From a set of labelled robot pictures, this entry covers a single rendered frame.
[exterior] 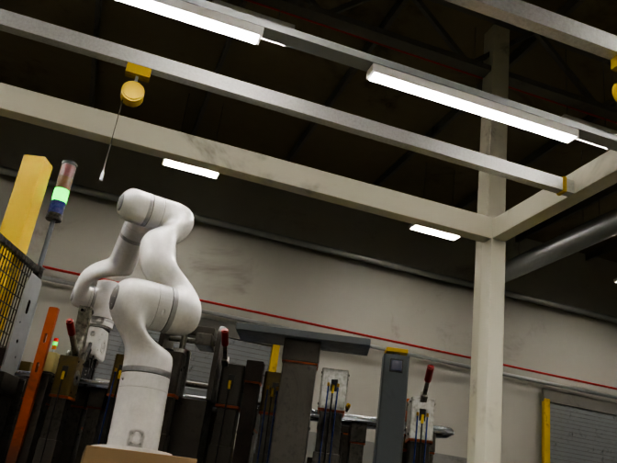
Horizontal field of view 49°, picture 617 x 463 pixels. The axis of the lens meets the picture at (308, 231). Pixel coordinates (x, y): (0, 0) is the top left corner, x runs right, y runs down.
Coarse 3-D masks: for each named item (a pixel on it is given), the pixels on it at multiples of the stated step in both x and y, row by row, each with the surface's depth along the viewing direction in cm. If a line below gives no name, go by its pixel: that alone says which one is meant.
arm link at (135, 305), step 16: (128, 288) 168; (144, 288) 170; (160, 288) 172; (112, 304) 169; (128, 304) 166; (144, 304) 168; (160, 304) 170; (128, 320) 166; (144, 320) 168; (160, 320) 171; (128, 336) 167; (144, 336) 166; (128, 352) 167; (144, 352) 165; (160, 352) 166; (128, 368) 164; (144, 368) 163; (160, 368) 165
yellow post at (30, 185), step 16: (32, 160) 300; (32, 176) 297; (48, 176) 306; (16, 192) 294; (32, 192) 294; (16, 208) 291; (32, 208) 294; (16, 224) 288; (32, 224) 296; (16, 240) 286; (0, 288) 278; (0, 320) 278; (0, 336) 279
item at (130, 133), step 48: (192, 0) 389; (336, 48) 411; (0, 96) 535; (48, 96) 548; (480, 96) 436; (144, 144) 561; (192, 144) 575; (336, 192) 605; (384, 192) 621; (576, 192) 538; (480, 240) 651
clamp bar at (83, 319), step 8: (80, 312) 211; (88, 312) 211; (80, 320) 211; (88, 320) 211; (80, 328) 210; (88, 328) 212; (80, 336) 210; (80, 344) 209; (72, 352) 209; (80, 352) 209
